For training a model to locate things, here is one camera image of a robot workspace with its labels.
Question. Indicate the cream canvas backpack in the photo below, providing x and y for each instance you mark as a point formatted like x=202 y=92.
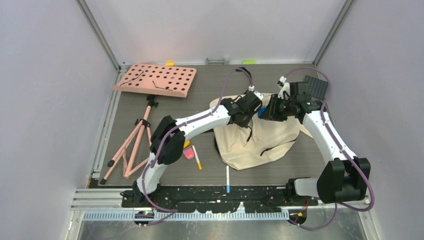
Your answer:
x=262 y=142

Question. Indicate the yellow capped white marker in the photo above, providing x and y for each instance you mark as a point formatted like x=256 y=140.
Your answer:
x=197 y=158

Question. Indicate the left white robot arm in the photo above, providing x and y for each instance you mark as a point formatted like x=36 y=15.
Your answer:
x=167 y=141

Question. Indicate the green tape tag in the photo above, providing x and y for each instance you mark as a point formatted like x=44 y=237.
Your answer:
x=248 y=62

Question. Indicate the pink perforated stand board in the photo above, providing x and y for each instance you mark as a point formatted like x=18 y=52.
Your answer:
x=153 y=79

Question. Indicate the dark grey studded baseplate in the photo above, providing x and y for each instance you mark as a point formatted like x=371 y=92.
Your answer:
x=317 y=87

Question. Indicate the orange eraser block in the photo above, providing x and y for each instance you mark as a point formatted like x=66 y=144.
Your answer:
x=186 y=144

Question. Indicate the blue capped white marker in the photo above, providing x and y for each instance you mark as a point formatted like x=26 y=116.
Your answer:
x=227 y=178

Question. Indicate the pink tripod stand legs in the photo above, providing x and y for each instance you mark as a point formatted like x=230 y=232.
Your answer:
x=127 y=152

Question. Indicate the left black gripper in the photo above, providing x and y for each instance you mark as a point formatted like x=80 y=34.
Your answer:
x=244 y=124

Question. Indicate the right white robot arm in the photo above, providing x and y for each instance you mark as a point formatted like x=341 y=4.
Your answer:
x=345 y=175

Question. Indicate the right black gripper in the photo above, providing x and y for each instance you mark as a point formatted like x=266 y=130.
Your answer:
x=272 y=114

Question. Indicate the blue eraser block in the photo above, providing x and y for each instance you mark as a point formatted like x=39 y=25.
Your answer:
x=260 y=112

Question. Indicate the pink eraser block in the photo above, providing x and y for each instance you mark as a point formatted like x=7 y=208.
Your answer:
x=188 y=153

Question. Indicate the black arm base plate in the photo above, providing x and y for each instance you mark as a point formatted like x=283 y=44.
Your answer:
x=216 y=199

